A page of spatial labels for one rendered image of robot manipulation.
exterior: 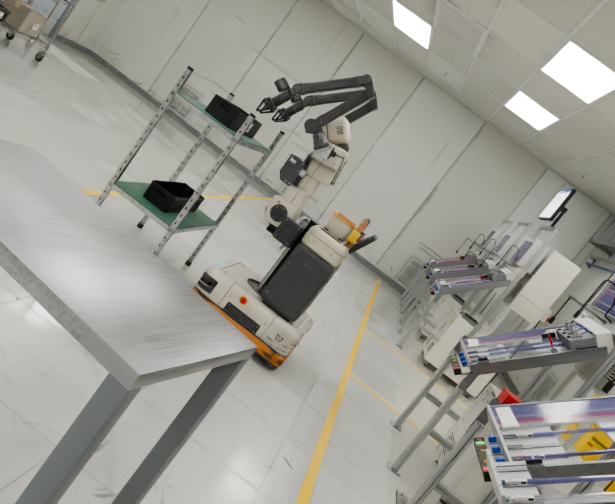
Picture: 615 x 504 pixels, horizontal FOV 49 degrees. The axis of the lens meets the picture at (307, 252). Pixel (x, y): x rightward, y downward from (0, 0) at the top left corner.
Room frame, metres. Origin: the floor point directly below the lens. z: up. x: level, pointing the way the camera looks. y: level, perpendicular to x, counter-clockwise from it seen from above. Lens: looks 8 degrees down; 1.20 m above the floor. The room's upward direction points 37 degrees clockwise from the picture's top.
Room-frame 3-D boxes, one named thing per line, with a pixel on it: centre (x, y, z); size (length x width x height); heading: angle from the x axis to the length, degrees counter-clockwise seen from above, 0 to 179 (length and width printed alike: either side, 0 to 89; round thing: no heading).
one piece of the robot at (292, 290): (3.97, -0.05, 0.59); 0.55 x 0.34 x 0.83; 176
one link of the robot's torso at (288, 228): (3.93, 0.22, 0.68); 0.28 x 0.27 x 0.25; 176
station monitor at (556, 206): (7.19, -1.82, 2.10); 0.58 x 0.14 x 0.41; 176
